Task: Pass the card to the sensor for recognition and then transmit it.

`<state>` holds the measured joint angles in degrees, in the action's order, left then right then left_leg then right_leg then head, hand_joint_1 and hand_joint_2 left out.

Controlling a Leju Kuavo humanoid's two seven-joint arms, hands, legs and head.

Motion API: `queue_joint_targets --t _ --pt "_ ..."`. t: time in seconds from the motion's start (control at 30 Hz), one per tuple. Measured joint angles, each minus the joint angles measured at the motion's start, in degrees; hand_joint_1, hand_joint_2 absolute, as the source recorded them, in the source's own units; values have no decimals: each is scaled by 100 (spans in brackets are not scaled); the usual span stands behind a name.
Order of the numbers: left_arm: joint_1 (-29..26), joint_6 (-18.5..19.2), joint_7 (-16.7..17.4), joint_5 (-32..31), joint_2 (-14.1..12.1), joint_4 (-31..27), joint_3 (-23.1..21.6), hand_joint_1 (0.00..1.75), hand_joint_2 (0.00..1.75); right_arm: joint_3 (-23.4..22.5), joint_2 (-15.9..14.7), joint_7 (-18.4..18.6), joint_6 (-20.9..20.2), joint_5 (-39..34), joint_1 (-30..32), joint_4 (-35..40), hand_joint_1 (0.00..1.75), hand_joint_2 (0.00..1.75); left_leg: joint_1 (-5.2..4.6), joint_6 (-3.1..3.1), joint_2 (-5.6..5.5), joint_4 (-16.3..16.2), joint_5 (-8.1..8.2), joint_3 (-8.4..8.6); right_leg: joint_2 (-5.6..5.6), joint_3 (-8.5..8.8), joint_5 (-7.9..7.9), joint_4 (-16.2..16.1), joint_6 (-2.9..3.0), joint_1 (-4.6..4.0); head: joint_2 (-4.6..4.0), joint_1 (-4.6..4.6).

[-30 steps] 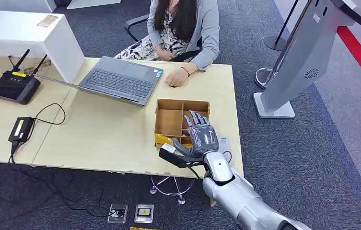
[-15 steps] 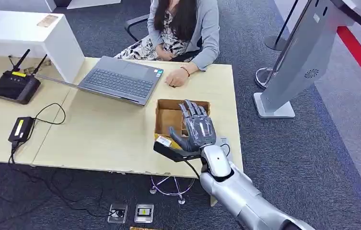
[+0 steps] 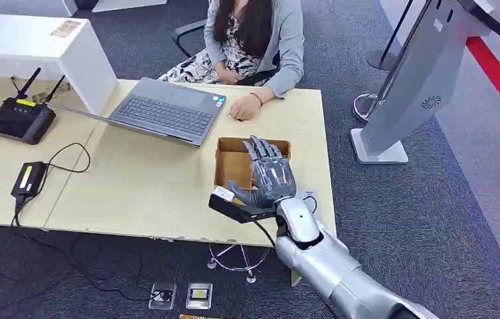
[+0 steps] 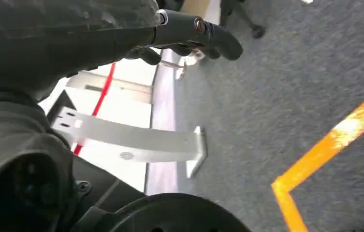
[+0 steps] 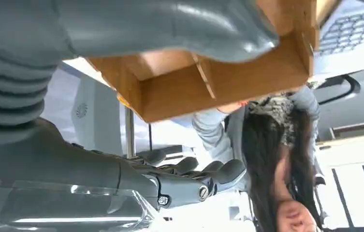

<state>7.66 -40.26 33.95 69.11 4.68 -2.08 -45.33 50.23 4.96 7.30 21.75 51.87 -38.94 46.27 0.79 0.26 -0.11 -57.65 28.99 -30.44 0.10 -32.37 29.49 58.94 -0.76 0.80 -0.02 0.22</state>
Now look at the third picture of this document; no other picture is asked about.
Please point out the person's right hand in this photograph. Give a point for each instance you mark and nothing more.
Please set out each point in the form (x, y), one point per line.
(227, 74)

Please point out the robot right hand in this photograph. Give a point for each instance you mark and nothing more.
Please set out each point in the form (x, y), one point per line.
(274, 176)

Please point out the person's left hand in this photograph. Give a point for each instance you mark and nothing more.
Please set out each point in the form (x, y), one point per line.
(245, 108)

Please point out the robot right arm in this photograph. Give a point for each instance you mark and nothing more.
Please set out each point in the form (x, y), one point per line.
(333, 268)

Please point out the grey card reader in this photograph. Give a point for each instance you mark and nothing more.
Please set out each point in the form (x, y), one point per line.
(307, 193)

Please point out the wooden divided card box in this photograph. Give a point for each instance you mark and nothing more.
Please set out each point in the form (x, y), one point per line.
(232, 167)

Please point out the yellow strip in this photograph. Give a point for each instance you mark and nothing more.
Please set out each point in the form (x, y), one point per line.
(237, 201)

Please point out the person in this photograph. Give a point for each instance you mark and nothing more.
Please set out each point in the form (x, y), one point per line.
(254, 31)

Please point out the black office chair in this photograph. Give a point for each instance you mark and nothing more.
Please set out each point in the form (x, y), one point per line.
(188, 31)

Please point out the grey laptop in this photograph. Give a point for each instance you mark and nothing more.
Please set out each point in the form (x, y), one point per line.
(168, 112)

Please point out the chrome stool base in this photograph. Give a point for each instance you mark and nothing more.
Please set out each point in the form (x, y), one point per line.
(237, 264)

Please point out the beige desk leg panel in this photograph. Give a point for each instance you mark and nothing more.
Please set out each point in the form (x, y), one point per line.
(296, 277)

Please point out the silver floor socket with plug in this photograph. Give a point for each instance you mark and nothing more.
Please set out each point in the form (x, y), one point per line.
(199, 296)

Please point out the orange floor marker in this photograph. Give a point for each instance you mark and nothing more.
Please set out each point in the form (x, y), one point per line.
(193, 317)

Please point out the silver floor socket open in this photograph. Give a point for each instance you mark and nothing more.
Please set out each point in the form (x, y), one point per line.
(162, 296)

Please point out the small clutter behind router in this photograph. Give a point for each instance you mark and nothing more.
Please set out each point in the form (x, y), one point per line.
(51, 90)

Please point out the silver kiosk stand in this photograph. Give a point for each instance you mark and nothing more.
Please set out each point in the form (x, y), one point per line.
(421, 70)

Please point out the black router with antennas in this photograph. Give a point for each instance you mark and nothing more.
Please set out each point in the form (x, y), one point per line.
(20, 121)

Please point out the black power adapter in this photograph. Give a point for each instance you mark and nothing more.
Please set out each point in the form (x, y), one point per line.
(29, 179)

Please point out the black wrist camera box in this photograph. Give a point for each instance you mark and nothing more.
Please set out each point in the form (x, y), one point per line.
(243, 212)

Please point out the black stanchion post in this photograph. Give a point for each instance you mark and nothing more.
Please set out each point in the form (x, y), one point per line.
(390, 44)

